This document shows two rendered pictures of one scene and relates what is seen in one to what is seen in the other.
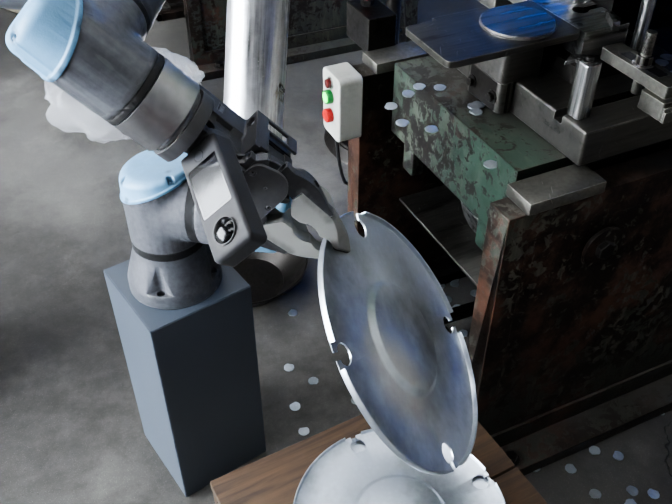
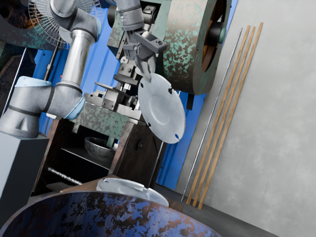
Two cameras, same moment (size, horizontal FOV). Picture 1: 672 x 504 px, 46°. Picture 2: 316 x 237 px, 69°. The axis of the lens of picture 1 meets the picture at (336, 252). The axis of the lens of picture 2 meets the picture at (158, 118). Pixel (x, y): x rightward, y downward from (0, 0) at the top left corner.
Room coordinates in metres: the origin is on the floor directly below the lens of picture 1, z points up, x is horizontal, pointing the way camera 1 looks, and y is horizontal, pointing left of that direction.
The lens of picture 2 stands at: (-0.05, 0.57, 0.66)
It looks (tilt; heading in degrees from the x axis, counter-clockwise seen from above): 1 degrees up; 314
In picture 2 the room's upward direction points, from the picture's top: 19 degrees clockwise
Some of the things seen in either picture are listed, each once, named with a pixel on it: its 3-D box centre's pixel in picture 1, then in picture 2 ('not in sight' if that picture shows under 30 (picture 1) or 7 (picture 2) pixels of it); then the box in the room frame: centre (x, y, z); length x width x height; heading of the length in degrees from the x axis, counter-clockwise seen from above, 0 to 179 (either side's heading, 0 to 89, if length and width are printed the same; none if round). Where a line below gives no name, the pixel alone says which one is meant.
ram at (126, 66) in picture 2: not in sight; (135, 59); (1.26, -0.37, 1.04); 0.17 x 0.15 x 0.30; 115
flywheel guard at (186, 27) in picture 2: not in sight; (197, 37); (1.01, -0.65, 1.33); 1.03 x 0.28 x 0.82; 115
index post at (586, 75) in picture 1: (584, 86); (139, 102); (1.06, -0.37, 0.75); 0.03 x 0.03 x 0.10; 25
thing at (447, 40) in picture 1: (487, 64); (110, 98); (1.20, -0.25, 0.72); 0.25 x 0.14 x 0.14; 115
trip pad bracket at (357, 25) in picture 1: (370, 49); not in sight; (1.46, -0.07, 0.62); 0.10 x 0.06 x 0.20; 25
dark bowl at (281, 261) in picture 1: (247, 271); not in sight; (1.45, 0.22, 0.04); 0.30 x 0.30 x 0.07
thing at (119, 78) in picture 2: not in sight; (129, 84); (1.28, -0.41, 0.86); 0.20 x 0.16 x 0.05; 25
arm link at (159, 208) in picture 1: (166, 196); (33, 93); (0.97, 0.26, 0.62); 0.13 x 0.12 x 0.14; 77
